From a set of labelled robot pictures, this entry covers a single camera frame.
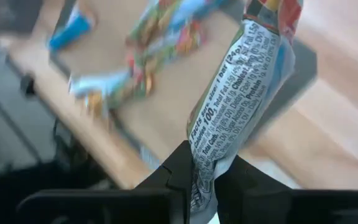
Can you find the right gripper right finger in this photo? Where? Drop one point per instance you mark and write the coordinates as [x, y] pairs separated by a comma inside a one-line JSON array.
[[238, 183]]

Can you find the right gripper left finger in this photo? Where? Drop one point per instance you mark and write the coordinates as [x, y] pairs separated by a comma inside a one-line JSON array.
[[179, 174]]

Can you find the blue granola bar orange end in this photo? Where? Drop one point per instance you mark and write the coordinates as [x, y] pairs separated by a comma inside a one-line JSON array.
[[70, 31]]

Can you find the green orange granola bar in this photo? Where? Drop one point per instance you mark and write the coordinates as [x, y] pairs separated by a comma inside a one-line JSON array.
[[95, 104], [135, 90]]

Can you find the black rail clamp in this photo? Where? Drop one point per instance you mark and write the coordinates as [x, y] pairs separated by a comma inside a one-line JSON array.
[[27, 85]]

